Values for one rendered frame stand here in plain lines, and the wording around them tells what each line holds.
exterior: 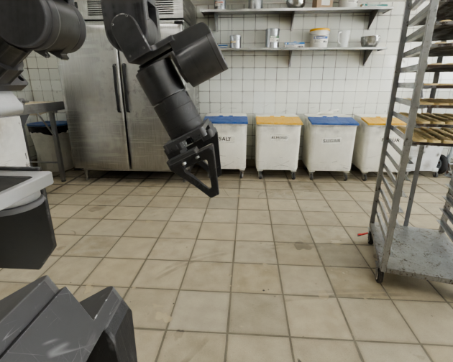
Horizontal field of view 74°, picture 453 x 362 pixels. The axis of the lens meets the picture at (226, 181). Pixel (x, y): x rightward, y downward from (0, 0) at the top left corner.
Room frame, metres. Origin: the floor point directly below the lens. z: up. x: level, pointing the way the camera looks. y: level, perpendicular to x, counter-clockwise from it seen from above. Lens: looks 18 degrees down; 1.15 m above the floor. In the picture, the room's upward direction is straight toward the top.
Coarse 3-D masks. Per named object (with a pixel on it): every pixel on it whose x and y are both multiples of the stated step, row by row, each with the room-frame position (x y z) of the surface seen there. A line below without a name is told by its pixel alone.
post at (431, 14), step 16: (432, 0) 1.47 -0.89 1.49; (432, 16) 1.46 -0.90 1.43; (432, 32) 1.46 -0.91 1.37; (416, 80) 1.47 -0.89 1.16; (416, 96) 1.46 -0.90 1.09; (416, 112) 1.46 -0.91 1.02; (400, 160) 1.49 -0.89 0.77; (400, 176) 1.47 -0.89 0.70; (400, 192) 1.46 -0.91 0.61; (384, 256) 1.47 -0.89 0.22
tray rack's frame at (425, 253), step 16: (400, 48) 2.04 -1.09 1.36; (400, 64) 2.04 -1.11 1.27; (432, 96) 1.99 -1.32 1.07; (384, 144) 2.04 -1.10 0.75; (384, 160) 2.04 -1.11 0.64; (416, 160) 1.99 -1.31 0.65; (416, 176) 1.98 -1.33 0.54; (448, 192) 1.91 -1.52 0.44; (448, 208) 1.89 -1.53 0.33; (384, 224) 2.02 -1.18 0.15; (368, 240) 1.98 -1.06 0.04; (400, 240) 1.78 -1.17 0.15; (416, 240) 1.78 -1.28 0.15; (432, 240) 1.78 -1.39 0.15; (448, 240) 1.78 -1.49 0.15; (400, 256) 1.58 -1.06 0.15; (416, 256) 1.58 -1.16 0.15; (432, 256) 1.58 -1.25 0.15; (448, 256) 1.58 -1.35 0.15; (384, 272) 1.51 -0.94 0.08; (400, 272) 1.44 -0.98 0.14; (416, 272) 1.42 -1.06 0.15; (432, 272) 1.42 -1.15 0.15; (448, 272) 1.42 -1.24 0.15
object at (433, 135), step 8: (400, 128) 1.93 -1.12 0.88; (416, 128) 1.91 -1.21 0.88; (424, 128) 1.91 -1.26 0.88; (432, 128) 1.92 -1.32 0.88; (448, 128) 1.91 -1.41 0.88; (416, 136) 1.58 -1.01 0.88; (424, 136) 1.60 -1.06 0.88; (432, 136) 1.58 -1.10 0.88; (440, 136) 1.58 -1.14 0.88; (448, 136) 1.60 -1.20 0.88
